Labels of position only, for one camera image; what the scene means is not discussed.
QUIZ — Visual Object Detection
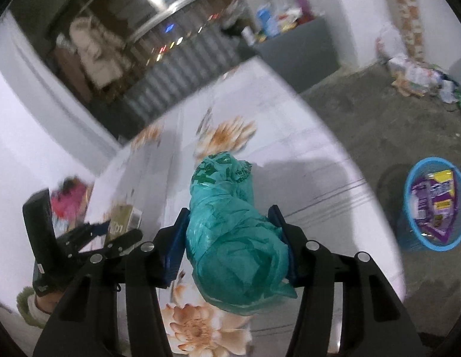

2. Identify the purple snack bag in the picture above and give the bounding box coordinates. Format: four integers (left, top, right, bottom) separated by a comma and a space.
410, 169, 457, 244

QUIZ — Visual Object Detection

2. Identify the teal plastic bag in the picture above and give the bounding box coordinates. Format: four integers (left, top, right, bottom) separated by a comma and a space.
186, 151, 297, 316

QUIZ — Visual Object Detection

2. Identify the blue mesh trash basket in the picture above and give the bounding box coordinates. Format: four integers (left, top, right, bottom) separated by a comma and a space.
396, 156, 461, 252

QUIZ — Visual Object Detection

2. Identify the person's left hand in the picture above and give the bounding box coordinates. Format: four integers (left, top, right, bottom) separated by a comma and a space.
35, 291, 64, 314

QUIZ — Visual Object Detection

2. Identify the pink cloth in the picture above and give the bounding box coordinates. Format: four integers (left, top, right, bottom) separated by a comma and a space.
50, 176, 92, 231

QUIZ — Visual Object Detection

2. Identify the beige hanging jacket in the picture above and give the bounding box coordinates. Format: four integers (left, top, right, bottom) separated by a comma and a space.
69, 16, 132, 90

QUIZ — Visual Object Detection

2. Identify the metal balcony railing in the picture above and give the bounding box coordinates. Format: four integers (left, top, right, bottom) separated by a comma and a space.
87, 4, 251, 140

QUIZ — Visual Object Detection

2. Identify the floral tablecloth table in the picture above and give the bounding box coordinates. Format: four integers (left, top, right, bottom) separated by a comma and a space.
81, 54, 407, 357

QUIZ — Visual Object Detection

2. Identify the pile of papers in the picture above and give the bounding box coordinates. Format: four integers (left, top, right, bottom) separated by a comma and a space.
386, 54, 461, 110

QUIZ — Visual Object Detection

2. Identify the dark grey cabinet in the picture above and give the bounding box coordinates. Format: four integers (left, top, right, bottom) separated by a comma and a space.
251, 17, 340, 93

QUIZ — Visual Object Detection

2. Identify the white plastic bag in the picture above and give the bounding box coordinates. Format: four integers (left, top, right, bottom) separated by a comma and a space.
376, 23, 406, 64

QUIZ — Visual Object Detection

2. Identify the tall patterned cardboard box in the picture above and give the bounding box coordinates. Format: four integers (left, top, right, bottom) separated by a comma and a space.
395, 0, 425, 62

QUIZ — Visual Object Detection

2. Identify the blue detergent bottle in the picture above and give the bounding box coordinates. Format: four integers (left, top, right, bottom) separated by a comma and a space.
256, 5, 279, 38

